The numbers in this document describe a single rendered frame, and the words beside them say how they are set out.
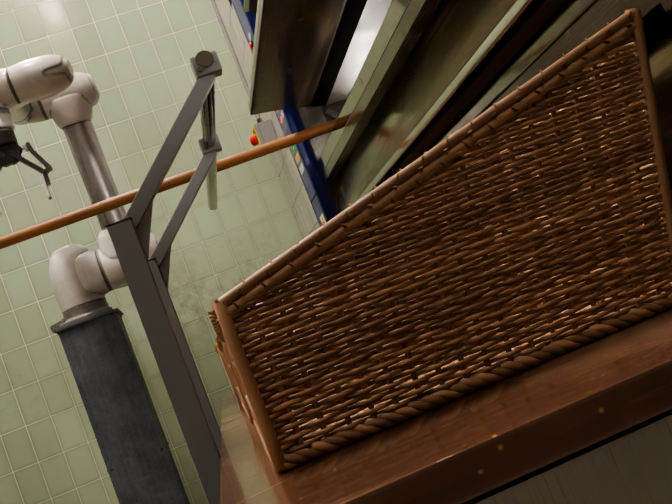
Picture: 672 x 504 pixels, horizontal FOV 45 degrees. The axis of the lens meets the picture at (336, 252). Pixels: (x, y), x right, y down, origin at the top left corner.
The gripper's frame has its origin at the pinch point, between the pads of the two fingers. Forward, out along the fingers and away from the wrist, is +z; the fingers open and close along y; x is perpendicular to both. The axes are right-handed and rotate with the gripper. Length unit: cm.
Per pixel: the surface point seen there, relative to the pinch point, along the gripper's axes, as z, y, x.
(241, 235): 16, -65, -109
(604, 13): 36, -80, 153
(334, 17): -8, -87, 48
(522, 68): 35, -81, 132
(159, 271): 36, -28, 53
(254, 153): 10, -62, 14
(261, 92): -9, -73, 2
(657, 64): 44, -82, 156
